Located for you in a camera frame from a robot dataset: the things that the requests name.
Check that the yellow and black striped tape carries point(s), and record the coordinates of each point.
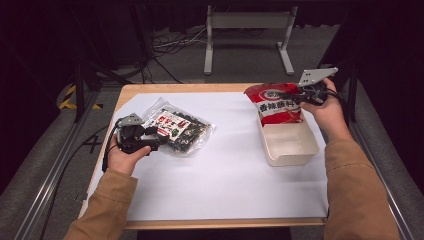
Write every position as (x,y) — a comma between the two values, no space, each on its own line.
(68,100)

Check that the clear bag of dried seaweed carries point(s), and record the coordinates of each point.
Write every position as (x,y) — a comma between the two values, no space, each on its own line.
(188,131)

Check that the red and white sauce packet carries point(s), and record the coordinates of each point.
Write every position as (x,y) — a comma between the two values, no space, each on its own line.
(280,115)

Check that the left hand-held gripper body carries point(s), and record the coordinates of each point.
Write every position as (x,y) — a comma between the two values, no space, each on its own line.
(133,136)

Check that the aluminium rail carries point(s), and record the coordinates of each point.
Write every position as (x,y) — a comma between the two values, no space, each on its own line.
(383,180)
(50,176)

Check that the person's right hand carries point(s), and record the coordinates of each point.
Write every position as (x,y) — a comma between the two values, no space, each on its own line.
(328,116)

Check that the black metal frame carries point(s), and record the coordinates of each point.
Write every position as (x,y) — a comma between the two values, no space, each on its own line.
(346,90)
(83,86)

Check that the white metal stand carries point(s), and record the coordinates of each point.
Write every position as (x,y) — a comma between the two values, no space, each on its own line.
(248,20)

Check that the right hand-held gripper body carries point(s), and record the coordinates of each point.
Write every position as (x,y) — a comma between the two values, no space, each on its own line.
(316,78)

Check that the cream plastic storage box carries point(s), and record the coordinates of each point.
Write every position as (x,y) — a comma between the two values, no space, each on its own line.
(290,145)

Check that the white paper sheet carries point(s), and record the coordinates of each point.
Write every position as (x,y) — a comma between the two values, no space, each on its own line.
(216,180)

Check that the person's left hand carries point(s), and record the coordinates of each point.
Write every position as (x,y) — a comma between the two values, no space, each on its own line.
(123,161)

